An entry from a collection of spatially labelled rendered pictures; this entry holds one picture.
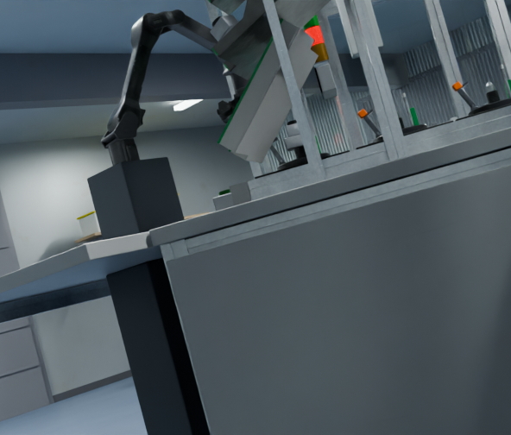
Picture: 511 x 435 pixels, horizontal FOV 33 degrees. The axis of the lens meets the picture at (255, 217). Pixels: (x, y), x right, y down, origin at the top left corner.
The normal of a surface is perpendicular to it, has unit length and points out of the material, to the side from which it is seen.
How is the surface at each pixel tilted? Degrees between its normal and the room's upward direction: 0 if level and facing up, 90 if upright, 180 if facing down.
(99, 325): 90
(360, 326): 90
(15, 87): 90
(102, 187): 90
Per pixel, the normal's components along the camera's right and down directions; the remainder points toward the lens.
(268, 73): -0.29, 0.01
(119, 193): -0.68, 0.14
